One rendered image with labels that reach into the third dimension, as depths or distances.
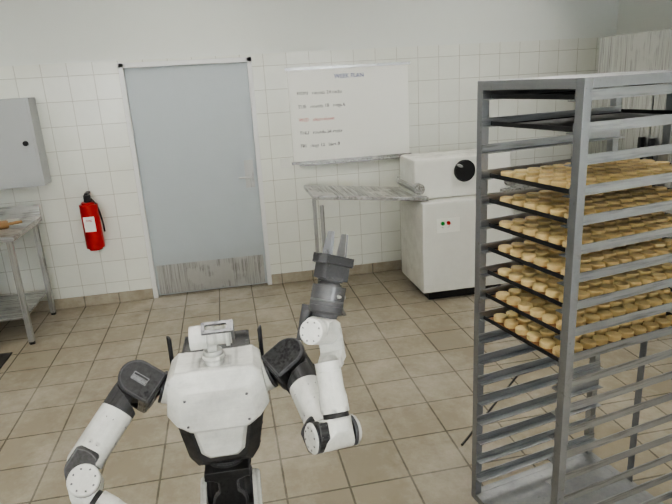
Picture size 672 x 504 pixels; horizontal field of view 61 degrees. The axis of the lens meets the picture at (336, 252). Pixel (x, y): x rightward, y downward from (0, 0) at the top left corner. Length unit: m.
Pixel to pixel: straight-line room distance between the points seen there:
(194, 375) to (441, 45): 4.50
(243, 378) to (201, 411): 0.14
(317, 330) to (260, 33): 4.08
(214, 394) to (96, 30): 4.13
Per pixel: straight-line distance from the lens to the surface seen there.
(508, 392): 2.51
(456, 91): 5.69
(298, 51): 5.31
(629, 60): 4.87
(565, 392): 2.00
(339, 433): 1.47
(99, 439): 1.66
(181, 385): 1.62
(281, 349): 1.66
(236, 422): 1.65
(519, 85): 1.93
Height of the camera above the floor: 1.85
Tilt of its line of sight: 17 degrees down
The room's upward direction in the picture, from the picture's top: 3 degrees counter-clockwise
